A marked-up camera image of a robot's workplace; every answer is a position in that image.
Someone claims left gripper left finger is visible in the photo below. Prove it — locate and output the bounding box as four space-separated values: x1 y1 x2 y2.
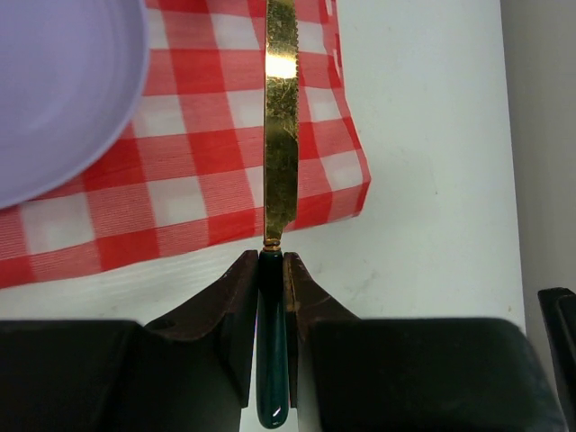
1 250 258 431

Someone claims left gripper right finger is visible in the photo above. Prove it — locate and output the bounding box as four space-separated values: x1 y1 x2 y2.
283 253 563 431

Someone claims red white checkered cloth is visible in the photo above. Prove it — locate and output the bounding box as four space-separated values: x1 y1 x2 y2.
1 1 371 287

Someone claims purple plastic plate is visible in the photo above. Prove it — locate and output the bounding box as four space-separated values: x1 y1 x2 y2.
1 1 149 208

